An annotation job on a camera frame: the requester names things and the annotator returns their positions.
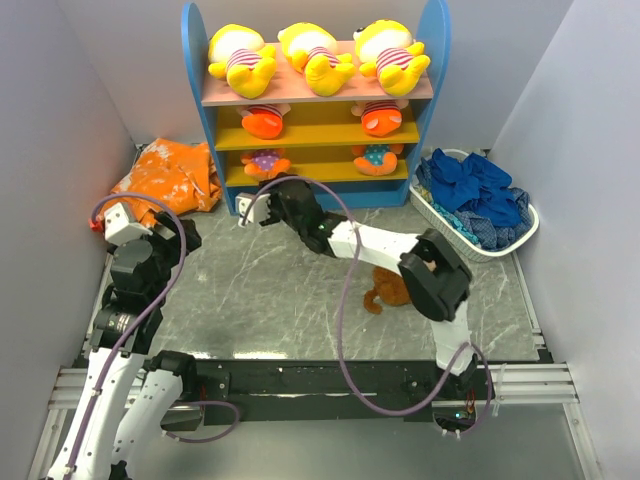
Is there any brown monkey plush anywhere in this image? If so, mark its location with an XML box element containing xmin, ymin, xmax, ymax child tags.
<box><xmin>363</xmin><ymin>266</ymin><xmax>411</xmax><ymax>314</ymax></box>

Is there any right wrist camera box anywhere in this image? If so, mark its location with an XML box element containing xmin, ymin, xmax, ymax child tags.
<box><xmin>235</xmin><ymin>193</ymin><xmax>271</xmax><ymax>227</ymax></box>

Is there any yellow frog plush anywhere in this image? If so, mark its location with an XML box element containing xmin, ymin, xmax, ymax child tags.
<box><xmin>277</xmin><ymin>22</ymin><xmax>356</xmax><ymax>97</ymax></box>
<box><xmin>207</xmin><ymin>24</ymin><xmax>277</xmax><ymax>99</ymax></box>
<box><xmin>353</xmin><ymin>19</ymin><xmax>431</xmax><ymax>97</ymax></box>

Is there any white plastic laundry basket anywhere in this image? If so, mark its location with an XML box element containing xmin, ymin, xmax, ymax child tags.
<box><xmin>408</xmin><ymin>147</ymin><xmax>541</xmax><ymax>262</ymax></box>

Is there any aluminium frame rail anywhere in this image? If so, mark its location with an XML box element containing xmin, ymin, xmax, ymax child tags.
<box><xmin>27</xmin><ymin>364</ymin><xmax>604</xmax><ymax>479</ymax></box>

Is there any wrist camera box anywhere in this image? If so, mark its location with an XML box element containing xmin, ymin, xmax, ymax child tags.
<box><xmin>89</xmin><ymin>202</ymin><xmax>152</xmax><ymax>246</ymax></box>
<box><xmin>235</xmin><ymin>193</ymin><xmax>271</xmax><ymax>227</ymax></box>

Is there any yellow frog plush front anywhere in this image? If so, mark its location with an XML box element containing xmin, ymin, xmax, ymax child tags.
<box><xmin>353</xmin><ymin>19</ymin><xmax>431</xmax><ymax>97</ymax></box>

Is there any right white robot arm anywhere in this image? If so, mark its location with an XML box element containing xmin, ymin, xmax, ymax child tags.
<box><xmin>259</xmin><ymin>174</ymin><xmax>494</xmax><ymax>401</ymax></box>

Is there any blue pink yellow toy shelf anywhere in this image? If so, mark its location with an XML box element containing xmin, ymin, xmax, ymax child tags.
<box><xmin>181</xmin><ymin>1</ymin><xmax>451</xmax><ymax>213</ymax></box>

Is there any blue clothes pile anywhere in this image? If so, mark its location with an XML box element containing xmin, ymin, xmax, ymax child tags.
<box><xmin>415</xmin><ymin>148</ymin><xmax>532</xmax><ymax>252</ymax></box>

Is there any white plush blue dotted dress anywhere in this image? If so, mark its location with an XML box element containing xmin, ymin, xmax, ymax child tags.
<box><xmin>351</xmin><ymin>144</ymin><xmax>404</xmax><ymax>176</ymax></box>

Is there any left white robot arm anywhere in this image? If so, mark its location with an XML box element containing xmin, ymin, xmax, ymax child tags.
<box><xmin>47</xmin><ymin>212</ymin><xmax>201</xmax><ymax>479</ymax></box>

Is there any plush purple dotted dress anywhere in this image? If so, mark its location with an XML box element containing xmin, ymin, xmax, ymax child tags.
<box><xmin>240</xmin><ymin>148</ymin><xmax>291</xmax><ymax>181</ymax></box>

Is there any boy doll striped shirt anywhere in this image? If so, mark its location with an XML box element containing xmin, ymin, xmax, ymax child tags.
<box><xmin>351</xmin><ymin>99</ymin><xmax>409</xmax><ymax>138</ymax></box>

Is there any orange white tie-dye cloth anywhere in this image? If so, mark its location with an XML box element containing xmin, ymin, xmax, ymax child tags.
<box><xmin>111</xmin><ymin>138</ymin><xmax>222</xmax><ymax>215</ymax></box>

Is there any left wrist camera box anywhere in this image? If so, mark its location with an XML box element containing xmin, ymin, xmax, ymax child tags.
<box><xmin>89</xmin><ymin>202</ymin><xmax>152</xmax><ymax>246</ymax></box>

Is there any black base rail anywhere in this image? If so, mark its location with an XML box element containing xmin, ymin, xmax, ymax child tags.
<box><xmin>74</xmin><ymin>349</ymin><xmax>551</xmax><ymax>426</ymax></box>

